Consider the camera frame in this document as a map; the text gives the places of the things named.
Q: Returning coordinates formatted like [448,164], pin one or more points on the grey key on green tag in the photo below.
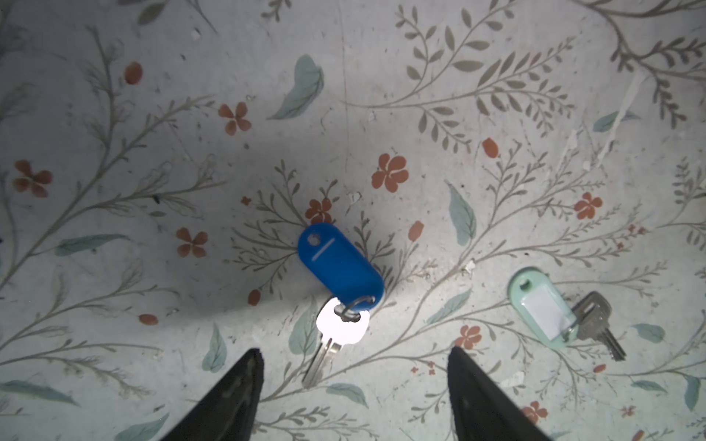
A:
[593,323]

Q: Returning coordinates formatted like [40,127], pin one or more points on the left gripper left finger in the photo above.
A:
[228,411]

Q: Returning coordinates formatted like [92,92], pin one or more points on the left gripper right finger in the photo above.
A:
[480,409]

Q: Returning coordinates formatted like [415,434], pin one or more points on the blue key tag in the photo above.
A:
[340,267]

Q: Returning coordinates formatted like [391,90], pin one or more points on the mint green key tag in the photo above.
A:
[542,307]

